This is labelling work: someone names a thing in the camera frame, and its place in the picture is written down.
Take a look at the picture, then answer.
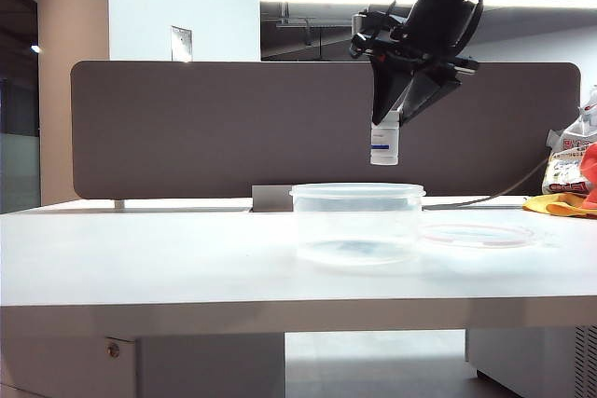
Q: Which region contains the grey cable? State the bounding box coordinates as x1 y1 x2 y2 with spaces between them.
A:
423 155 550 210

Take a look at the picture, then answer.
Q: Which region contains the white drawer pedestal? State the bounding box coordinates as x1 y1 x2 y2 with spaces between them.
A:
0 333 286 398

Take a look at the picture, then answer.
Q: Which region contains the round clear plastic box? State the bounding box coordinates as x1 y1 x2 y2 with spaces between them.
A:
288 182 427 277

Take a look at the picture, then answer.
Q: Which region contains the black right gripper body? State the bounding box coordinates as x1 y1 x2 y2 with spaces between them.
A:
350 13 480 85

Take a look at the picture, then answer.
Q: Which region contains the metal wall plate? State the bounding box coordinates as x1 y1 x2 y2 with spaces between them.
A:
170 25 194 63

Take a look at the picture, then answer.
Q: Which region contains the grey desk cable box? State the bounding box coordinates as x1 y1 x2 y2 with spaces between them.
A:
250 184 295 213

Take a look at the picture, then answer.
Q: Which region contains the red orange cloth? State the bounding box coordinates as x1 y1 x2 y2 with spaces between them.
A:
577 142 597 211

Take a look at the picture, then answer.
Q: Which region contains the white vented cabinet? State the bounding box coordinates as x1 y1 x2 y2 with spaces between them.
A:
465 326 597 398

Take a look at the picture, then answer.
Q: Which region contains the brown fabric desk partition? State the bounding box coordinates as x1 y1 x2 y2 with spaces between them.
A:
70 60 582 201

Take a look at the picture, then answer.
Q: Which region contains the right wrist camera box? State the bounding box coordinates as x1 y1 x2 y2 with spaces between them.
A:
351 13 375 60

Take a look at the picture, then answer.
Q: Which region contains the printed clear plastic bag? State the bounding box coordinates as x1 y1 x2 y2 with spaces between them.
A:
540 85 597 197

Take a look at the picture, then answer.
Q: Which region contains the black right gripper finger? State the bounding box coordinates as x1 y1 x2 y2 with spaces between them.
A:
371 60 416 128
399 69 463 128

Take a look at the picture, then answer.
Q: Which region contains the yellow cloth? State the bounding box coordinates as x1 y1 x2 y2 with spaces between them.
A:
521 192 597 221

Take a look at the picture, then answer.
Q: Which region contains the round clear lid with clips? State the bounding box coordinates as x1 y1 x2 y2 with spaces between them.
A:
418 222 546 251

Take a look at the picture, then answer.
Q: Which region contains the small white medicine bottle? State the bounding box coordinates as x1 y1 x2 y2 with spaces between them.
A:
369 111 401 167

